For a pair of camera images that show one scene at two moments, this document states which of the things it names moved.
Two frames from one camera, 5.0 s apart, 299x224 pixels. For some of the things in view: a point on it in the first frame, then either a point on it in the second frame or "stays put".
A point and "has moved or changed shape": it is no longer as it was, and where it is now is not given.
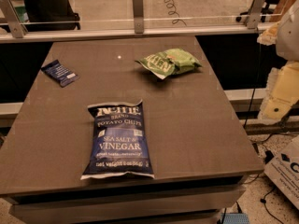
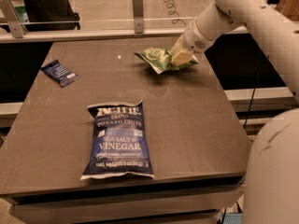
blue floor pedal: (234, 218) stays put
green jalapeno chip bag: (170, 62) has moved or changed shape
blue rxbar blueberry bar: (59, 72) stays put
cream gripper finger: (269, 36) to (192, 38)
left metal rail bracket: (8, 12) stays put
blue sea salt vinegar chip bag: (118, 146) stays put
